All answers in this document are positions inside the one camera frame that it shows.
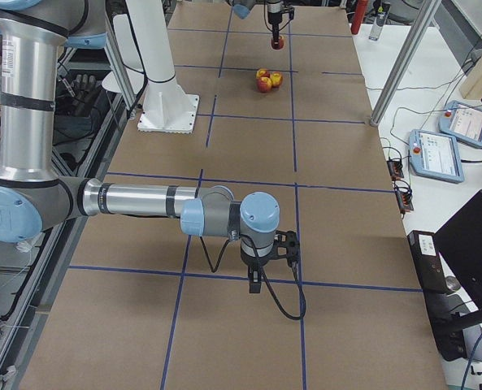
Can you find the red yellow apple carried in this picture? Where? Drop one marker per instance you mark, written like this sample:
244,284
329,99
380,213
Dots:
277,42

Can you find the red yellow apple left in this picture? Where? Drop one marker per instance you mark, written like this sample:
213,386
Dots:
262,72

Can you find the red yellow apple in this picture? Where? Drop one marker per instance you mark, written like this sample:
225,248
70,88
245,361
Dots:
262,72
264,84
276,79

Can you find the red yellow apple right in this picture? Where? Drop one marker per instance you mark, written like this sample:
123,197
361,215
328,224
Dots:
276,79

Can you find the red yellow apple front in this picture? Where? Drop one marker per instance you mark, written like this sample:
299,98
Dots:
264,84

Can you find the red cylinder bottle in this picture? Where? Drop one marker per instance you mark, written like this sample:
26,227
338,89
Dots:
359,14

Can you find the clear spray bottle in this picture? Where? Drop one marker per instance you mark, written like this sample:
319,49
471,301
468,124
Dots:
381,13

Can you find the orange circuit board lower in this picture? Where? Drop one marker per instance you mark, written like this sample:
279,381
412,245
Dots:
404,196

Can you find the orange circuit board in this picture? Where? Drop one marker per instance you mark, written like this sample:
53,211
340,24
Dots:
395,168
404,196

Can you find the orange circuit board upper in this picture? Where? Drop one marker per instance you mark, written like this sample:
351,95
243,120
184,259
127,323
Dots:
395,168

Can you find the black computer box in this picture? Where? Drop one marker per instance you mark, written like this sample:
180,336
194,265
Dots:
437,295

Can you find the far blue teach pendant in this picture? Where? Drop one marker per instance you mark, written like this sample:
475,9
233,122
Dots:
462,121

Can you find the blue teach pendant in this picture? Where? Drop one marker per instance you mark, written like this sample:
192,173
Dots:
435,155
462,121

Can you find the near blue teach pendant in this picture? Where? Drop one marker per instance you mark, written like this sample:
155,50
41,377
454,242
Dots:
435,155

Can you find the black monitor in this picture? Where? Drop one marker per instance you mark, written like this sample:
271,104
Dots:
459,241

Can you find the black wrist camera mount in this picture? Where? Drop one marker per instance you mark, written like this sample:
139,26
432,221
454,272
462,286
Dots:
286,246

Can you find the white pedestal column base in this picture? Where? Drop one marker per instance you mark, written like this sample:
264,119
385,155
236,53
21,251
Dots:
143,44

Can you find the aluminium frame post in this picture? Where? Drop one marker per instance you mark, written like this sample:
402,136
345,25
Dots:
406,53

